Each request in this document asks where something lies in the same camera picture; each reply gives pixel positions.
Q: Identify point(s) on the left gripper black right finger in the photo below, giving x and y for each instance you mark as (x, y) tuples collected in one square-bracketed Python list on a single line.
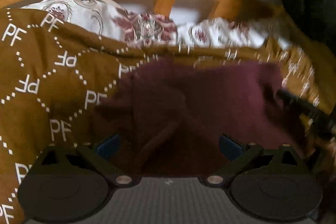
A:
[(244, 158)]

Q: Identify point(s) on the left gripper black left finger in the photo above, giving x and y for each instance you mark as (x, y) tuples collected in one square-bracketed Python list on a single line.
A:
[(86, 156)]

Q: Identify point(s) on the maroon long-sleeve shirt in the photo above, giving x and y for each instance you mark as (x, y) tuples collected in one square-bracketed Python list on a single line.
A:
[(166, 119)]

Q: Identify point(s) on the brown PF-print duvet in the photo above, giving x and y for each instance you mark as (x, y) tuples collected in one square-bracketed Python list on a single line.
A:
[(54, 74)]

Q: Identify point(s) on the white floral bed sheet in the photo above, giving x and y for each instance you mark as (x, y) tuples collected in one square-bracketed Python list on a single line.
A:
[(107, 18)]

